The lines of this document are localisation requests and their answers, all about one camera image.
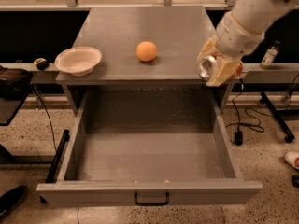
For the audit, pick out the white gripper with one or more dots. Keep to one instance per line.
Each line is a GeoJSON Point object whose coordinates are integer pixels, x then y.
{"type": "Point", "coordinates": [237, 40]}

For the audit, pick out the red coke can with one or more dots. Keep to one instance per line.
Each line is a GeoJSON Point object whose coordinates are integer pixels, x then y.
{"type": "Point", "coordinates": [206, 67]}

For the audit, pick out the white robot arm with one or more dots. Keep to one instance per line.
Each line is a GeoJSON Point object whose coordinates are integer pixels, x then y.
{"type": "Point", "coordinates": [272, 10]}

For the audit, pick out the open grey top drawer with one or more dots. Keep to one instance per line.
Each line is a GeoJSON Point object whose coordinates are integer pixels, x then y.
{"type": "Point", "coordinates": [111, 156]}

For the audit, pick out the small clear bottle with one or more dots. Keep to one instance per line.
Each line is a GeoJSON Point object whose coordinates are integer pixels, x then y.
{"type": "Point", "coordinates": [270, 55]}

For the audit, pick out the orange fruit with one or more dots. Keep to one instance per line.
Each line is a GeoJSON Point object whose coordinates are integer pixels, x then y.
{"type": "Point", "coordinates": [146, 51]}

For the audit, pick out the grey cabinet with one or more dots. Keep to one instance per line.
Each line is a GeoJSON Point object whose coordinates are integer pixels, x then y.
{"type": "Point", "coordinates": [139, 60]}

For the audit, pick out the black stand leg with wheel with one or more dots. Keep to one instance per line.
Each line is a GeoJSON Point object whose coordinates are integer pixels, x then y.
{"type": "Point", "coordinates": [289, 137]}

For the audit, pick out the white shoe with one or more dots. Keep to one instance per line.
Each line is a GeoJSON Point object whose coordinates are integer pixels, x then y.
{"type": "Point", "coordinates": [292, 158]}

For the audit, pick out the white bowl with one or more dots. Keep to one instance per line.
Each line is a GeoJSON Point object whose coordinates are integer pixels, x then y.
{"type": "Point", "coordinates": [78, 61]}

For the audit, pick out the yellow black tape measure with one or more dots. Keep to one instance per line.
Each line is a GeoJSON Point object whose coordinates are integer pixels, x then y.
{"type": "Point", "coordinates": [41, 63]}

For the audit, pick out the black table leg base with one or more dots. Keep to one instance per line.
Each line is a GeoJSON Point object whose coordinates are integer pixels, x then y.
{"type": "Point", "coordinates": [55, 164]}

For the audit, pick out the black shoe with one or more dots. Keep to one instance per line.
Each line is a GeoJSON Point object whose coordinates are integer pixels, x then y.
{"type": "Point", "coordinates": [12, 199]}

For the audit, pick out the black drawer handle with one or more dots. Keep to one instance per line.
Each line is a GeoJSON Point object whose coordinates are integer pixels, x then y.
{"type": "Point", "coordinates": [151, 200]}

